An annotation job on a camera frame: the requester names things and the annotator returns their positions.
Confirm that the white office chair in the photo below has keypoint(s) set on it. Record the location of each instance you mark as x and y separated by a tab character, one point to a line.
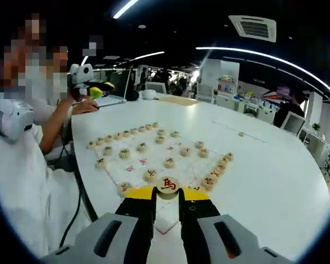
292	122
156	87

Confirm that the short ceiling light strip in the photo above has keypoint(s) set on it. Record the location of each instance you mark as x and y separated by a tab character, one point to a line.
147	55

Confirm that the red-marked chess piece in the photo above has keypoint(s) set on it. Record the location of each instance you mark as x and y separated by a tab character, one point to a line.
167	184

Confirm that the long ceiling light strip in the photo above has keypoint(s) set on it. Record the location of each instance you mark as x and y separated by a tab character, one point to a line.
125	8

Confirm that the curved ceiling light strip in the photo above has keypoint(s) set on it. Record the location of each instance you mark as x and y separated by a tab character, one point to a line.
264	55

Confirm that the open laptop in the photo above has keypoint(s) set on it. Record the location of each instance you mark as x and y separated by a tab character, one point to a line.
121	82

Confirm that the display shelf with colourful items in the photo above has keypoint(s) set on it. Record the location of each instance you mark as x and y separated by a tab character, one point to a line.
226	86

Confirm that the wooden board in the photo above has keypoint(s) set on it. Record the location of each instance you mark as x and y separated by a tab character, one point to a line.
180	100

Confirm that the clear red-lined chessboard sheet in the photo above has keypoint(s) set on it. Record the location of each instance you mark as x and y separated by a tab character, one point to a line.
166	222

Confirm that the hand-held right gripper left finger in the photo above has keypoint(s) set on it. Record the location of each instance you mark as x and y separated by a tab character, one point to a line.
104	239

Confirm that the grey chest device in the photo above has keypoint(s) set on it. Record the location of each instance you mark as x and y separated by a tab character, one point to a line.
11	118

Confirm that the person's left hand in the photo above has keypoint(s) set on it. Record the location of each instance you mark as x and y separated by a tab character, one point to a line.
83	105

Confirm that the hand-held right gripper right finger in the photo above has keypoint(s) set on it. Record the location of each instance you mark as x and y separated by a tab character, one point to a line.
222	239

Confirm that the potted plant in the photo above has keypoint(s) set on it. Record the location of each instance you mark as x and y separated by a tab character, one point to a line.
316	127

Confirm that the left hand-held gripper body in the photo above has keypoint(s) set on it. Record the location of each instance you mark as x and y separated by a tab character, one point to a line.
81	74

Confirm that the group of wooden chess pieces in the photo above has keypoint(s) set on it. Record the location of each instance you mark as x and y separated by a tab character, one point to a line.
124	153

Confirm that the black round pouch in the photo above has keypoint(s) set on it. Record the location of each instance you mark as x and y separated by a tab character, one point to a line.
132	95

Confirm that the striped wall banner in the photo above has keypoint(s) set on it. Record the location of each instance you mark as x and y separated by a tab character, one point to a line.
272	94

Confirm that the ceiling air conditioner vent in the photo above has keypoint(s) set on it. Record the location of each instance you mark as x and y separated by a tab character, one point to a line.
253	28

